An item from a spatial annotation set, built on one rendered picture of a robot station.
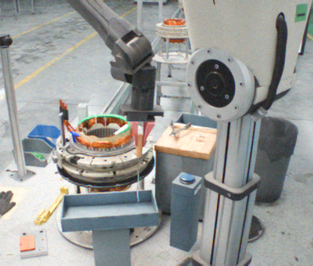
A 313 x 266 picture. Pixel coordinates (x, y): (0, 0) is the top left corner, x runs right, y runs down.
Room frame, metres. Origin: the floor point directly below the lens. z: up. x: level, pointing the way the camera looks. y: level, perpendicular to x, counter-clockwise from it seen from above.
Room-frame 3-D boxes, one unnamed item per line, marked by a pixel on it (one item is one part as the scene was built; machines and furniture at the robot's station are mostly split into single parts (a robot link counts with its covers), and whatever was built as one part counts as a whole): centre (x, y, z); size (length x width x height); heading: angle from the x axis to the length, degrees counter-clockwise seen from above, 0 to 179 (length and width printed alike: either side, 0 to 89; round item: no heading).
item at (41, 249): (0.96, 0.41, 0.79); 0.12 x 0.09 x 0.02; 17
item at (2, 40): (1.40, 0.58, 1.37); 0.06 x 0.04 x 0.04; 57
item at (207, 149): (1.23, -0.11, 1.05); 0.20 x 0.19 x 0.02; 161
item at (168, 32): (3.41, -0.14, 0.94); 0.39 x 0.39 x 0.30
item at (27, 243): (0.95, 0.42, 0.80); 0.07 x 0.05 x 0.01; 17
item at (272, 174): (2.47, -0.82, 0.28); 0.38 x 0.37 x 0.56; 82
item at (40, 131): (1.72, 0.55, 0.82); 0.16 x 0.14 x 0.07; 84
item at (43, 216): (1.17, 0.39, 0.80); 0.22 x 0.04 x 0.03; 166
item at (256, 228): (2.05, -0.56, 0.01); 0.34 x 0.34 x 0.02
